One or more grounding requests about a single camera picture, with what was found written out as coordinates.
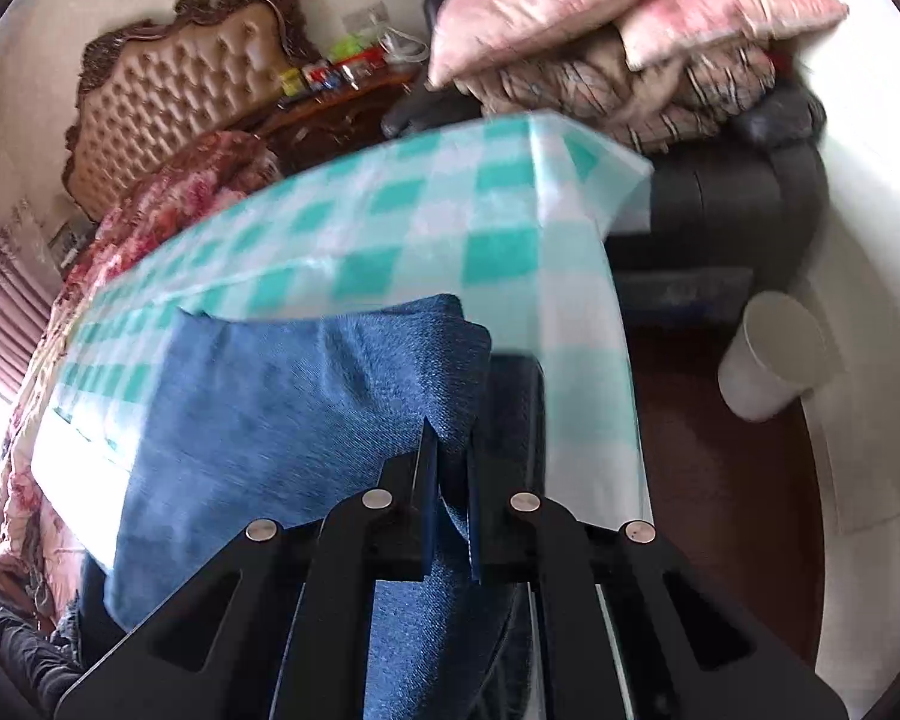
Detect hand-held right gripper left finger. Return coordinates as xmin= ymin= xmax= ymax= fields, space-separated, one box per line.
xmin=55 ymin=415 xmax=442 ymax=720

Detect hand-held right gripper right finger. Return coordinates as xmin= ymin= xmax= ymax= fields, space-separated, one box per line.
xmin=463 ymin=456 xmax=848 ymax=720

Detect blue denim pants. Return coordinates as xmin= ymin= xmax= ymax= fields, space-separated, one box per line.
xmin=105 ymin=294 xmax=533 ymax=720

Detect green checked tablecloth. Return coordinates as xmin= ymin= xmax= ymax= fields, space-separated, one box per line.
xmin=30 ymin=111 xmax=657 ymax=578

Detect white paper bin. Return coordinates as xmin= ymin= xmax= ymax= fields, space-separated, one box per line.
xmin=716 ymin=289 xmax=846 ymax=424

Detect black leather armchair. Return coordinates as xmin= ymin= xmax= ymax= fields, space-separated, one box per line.
xmin=381 ymin=0 xmax=831 ymax=320

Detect carved wooden nightstand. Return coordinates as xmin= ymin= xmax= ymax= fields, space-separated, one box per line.
xmin=259 ymin=64 xmax=437 ymax=175

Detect red floral quilt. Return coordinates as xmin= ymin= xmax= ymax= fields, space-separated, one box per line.
xmin=0 ymin=130 xmax=284 ymax=620

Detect dark cloth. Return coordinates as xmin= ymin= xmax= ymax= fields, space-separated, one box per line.
xmin=0 ymin=598 xmax=85 ymax=720

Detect white wardrobe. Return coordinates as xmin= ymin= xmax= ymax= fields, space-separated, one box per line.
xmin=787 ymin=7 xmax=900 ymax=698

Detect brown patterned cushion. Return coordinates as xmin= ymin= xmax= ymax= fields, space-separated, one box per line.
xmin=456 ymin=36 xmax=782 ymax=156

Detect red box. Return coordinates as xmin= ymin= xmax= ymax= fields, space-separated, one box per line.
xmin=302 ymin=58 xmax=347 ymax=89

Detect patterned curtain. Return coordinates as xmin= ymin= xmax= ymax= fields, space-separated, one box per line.
xmin=0 ymin=191 xmax=62 ymax=410

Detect green packet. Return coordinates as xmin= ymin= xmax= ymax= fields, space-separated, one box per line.
xmin=328 ymin=32 xmax=381 ymax=66

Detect tufted carved headboard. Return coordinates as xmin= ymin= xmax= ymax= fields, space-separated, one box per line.
xmin=60 ymin=0 xmax=325 ymax=224

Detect large pink pillow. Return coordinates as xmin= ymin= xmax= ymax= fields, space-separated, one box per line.
xmin=426 ymin=0 xmax=785 ymax=89

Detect small pink pillow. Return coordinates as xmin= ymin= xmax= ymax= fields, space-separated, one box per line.
xmin=621 ymin=0 xmax=850 ymax=74

